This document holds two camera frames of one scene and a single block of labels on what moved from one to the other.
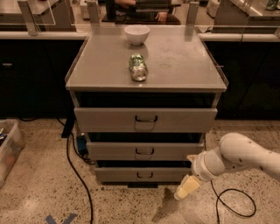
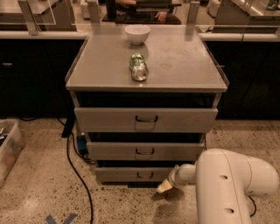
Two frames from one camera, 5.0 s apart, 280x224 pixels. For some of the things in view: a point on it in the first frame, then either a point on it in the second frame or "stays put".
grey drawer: (141, 174) stays put
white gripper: (199, 168) → (174, 177)
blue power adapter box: (81, 144) stays put
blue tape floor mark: (51, 220) stays put
